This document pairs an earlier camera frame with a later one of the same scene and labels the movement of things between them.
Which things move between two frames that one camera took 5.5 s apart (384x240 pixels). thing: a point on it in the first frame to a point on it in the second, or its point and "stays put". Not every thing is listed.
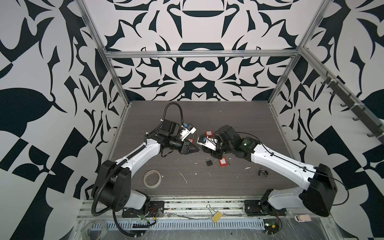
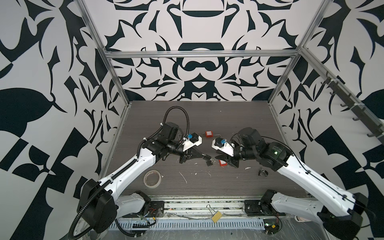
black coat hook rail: [362, 116] stays put
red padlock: [209, 133] stays put
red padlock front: [223, 161] stays put
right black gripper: [213, 153] to [229, 159]
